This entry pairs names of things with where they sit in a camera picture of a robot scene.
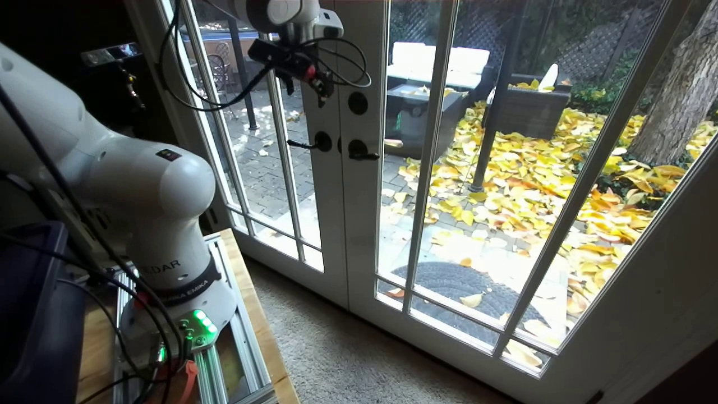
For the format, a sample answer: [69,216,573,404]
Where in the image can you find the round black deadbolt lock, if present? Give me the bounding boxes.
[349,92,368,115]

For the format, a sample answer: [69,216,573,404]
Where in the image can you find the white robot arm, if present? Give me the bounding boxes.
[0,0,344,308]

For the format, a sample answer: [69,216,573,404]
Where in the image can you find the white French door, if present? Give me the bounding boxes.
[124,0,718,404]

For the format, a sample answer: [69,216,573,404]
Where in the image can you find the dark doormat outside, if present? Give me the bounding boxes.
[408,260,519,345]

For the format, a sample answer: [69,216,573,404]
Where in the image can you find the outdoor patio table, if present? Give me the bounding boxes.
[387,42,490,160]

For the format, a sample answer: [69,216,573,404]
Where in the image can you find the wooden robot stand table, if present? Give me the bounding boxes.
[77,229,298,404]

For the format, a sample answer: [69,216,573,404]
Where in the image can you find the dark blue box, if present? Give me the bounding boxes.
[0,223,84,404]

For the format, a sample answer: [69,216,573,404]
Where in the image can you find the bare tree outside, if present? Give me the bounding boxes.
[628,0,718,167]

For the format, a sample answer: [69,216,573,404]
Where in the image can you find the black right door handle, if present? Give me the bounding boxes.
[349,140,380,161]

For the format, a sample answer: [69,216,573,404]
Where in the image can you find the black door handle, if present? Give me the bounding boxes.
[349,140,380,161]
[287,131,332,152]

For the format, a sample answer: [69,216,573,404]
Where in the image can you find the black left door handle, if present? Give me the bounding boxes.
[287,131,332,152]

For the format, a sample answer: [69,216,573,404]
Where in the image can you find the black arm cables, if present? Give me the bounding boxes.
[156,0,376,115]

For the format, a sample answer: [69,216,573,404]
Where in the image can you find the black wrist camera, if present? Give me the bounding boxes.
[250,39,334,96]

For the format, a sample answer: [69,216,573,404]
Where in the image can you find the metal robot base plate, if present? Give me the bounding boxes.
[110,235,278,404]

